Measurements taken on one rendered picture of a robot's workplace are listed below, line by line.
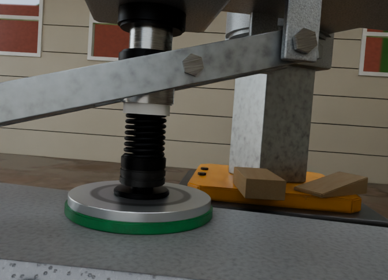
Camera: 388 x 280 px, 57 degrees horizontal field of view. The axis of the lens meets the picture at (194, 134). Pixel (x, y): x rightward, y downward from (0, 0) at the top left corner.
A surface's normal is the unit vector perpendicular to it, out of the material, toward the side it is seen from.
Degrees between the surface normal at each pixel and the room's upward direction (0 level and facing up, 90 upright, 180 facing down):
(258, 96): 90
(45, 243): 0
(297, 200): 90
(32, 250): 0
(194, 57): 90
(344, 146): 90
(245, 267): 0
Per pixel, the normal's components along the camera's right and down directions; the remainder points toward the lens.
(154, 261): 0.07, -1.00
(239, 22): -0.82, -0.03
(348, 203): -0.10, 0.04
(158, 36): 0.44, 0.07
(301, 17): 0.16, 0.06
